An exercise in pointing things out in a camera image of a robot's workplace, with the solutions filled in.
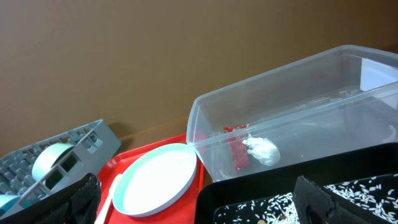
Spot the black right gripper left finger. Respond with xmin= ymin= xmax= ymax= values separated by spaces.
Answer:
xmin=1 ymin=173 xmax=101 ymax=224

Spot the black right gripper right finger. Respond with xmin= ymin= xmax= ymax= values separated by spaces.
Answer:
xmin=292 ymin=175 xmax=389 ymax=223

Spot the white plastic spoon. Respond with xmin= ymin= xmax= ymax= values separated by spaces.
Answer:
xmin=94 ymin=174 xmax=122 ymax=224

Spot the mint green bowl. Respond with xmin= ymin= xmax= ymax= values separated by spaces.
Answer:
xmin=32 ymin=143 xmax=74 ymax=189

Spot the white rice pile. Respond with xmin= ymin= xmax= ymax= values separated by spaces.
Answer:
xmin=213 ymin=174 xmax=397 ymax=224

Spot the white tissue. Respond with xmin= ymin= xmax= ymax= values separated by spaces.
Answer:
xmin=243 ymin=137 xmax=280 ymax=166

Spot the light blue plate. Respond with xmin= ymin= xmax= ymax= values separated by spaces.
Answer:
xmin=113 ymin=143 xmax=197 ymax=217

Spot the red snack wrapper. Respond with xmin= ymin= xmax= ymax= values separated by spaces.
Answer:
xmin=228 ymin=134 xmax=250 ymax=172

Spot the light blue bowl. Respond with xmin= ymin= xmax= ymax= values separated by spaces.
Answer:
xmin=0 ymin=194 xmax=20 ymax=211

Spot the grey dishwasher rack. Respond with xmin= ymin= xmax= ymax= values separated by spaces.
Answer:
xmin=1 ymin=119 xmax=121 ymax=219

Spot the black waste tray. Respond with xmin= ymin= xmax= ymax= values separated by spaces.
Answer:
xmin=195 ymin=142 xmax=397 ymax=224

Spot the red plastic tray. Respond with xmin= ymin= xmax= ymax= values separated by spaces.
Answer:
xmin=98 ymin=134 xmax=205 ymax=224

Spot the clear plastic bin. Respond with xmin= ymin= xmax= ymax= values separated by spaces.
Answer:
xmin=186 ymin=45 xmax=397 ymax=182

